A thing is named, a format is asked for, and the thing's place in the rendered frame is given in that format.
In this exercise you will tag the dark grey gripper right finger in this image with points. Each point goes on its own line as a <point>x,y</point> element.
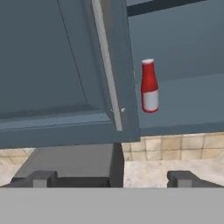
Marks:
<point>183,178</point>

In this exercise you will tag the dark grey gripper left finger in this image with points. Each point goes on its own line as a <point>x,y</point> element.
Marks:
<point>42,178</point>

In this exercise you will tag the red ketchup bottle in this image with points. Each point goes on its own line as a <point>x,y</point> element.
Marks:
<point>149,87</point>

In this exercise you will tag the blue-grey open cabinet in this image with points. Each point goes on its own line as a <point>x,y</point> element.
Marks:
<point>180,73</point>

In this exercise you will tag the blue-grey cabinet door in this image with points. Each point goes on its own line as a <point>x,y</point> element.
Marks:
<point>64,73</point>

